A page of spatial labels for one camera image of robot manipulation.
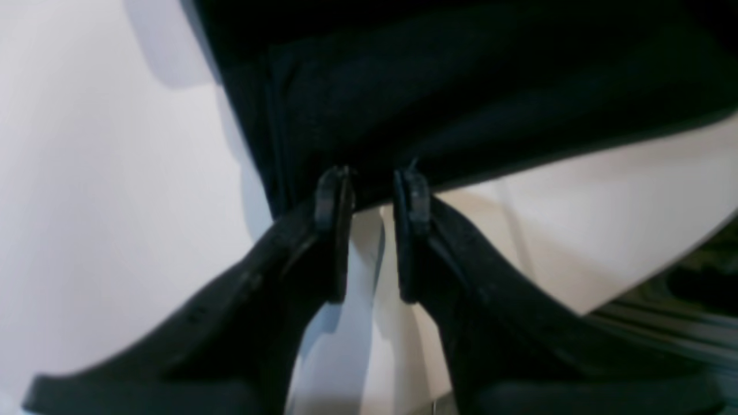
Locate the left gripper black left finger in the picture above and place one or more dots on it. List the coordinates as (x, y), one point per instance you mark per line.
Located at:
(229, 349)

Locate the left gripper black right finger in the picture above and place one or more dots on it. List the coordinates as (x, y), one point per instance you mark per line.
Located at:
(509, 347)

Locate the black t-shirt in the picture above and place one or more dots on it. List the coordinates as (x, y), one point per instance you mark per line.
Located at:
(469, 90)

